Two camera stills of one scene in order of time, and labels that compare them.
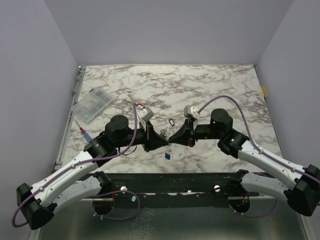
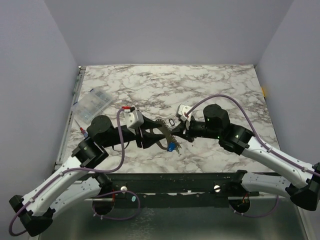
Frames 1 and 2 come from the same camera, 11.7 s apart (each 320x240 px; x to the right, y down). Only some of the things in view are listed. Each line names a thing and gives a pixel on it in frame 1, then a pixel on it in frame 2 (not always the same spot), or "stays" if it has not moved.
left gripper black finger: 162,142 → 154,124
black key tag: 171,122 stays
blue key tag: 167,156 → 171,146
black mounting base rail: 177,190 stays
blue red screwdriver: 87,136 stays
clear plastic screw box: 91,104 stays
